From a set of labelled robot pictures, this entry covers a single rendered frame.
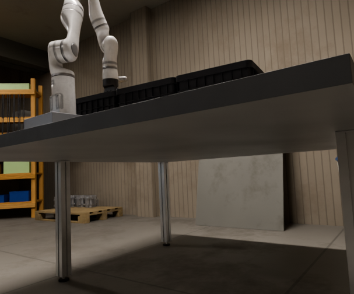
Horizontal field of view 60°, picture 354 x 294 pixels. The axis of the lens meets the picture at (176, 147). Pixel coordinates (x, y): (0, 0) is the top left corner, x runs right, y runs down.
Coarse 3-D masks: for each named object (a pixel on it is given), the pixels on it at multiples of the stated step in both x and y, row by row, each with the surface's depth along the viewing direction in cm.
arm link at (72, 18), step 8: (64, 8) 133; (72, 8) 132; (64, 16) 131; (72, 16) 131; (80, 16) 135; (64, 24) 132; (72, 24) 129; (80, 24) 134; (72, 32) 128; (64, 40) 124; (72, 40) 126; (64, 48) 123; (72, 48) 125; (64, 56) 124; (72, 56) 125
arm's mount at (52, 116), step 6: (42, 114) 112; (48, 114) 110; (54, 114) 109; (60, 114) 111; (66, 114) 113; (72, 114) 115; (24, 120) 119; (30, 120) 117; (36, 120) 114; (42, 120) 112; (48, 120) 110; (54, 120) 109; (60, 120) 111; (24, 126) 119; (30, 126) 117; (36, 126) 114
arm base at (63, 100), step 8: (56, 80) 122; (64, 80) 123; (72, 80) 125; (56, 88) 122; (64, 88) 122; (72, 88) 125; (56, 96) 122; (64, 96) 122; (72, 96) 125; (56, 104) 122; (64, 104) 122; (72, 104) 124; (64, 112) 122; (72, 112) 124
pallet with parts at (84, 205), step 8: (72, 200) 473; (80, 200) 462; (88, 200) 452; (96, 200) 463; (72, 208) 448; (80, 208) 443; (88, 208) 438; (96, 208) 432; (104, 208) 427; (112, 208) 424; (120, 208) 436; (40, 216) 432; (72, 216) 442; (80, 216) 385; (88, 216) 387; (96, 216) 413; (104, 216) 410
